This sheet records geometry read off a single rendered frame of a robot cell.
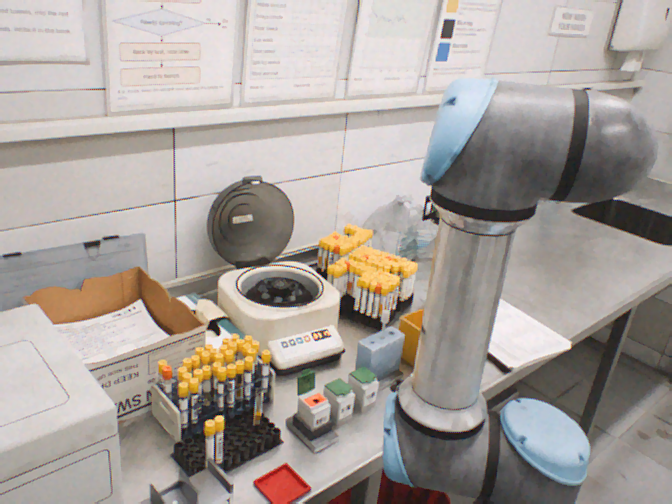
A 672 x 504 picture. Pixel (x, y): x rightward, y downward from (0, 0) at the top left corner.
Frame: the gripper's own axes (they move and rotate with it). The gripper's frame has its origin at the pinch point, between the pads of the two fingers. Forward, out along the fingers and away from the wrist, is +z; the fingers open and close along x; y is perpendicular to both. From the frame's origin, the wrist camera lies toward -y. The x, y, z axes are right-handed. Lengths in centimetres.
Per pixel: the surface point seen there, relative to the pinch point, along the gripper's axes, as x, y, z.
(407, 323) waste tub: -3.8, 5.7, 16.1
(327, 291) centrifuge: -21.3, 14.6, 14.4
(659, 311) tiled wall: -21, -202, 84
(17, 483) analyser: 14, 86, 1
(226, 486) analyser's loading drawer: 11, 58, 21
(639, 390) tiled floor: -9, -176, 114
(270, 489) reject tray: 11, 50, 25
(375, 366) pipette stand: 0.3, 18.2, 20.3
